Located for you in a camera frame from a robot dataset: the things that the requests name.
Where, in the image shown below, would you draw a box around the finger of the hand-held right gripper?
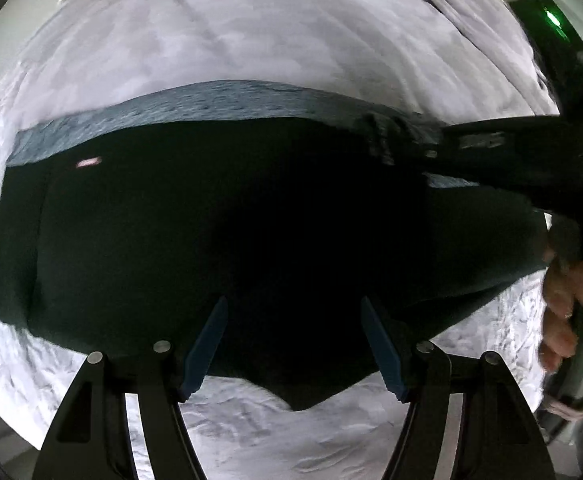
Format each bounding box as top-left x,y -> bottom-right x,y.
361,112 -> 445,167

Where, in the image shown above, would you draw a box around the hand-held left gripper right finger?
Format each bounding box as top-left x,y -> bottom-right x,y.
360,296 -> 555,480

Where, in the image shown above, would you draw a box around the blue floral mat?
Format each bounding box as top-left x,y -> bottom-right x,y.
6,79 -> 477,191

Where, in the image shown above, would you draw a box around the grey blanket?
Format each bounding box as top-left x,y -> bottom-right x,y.
411,0 -> 562,116

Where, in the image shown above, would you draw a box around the black pants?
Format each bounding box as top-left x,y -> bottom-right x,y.
0,116 -> 555,413

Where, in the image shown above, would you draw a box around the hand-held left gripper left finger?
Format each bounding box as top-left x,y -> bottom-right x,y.
32,296 -> 230,480

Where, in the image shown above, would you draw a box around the lavender textured blanket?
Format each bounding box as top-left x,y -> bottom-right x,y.
0,0 -> 562,480

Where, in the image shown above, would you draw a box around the person's right hand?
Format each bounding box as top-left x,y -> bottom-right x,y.
539,220 -> 583,374

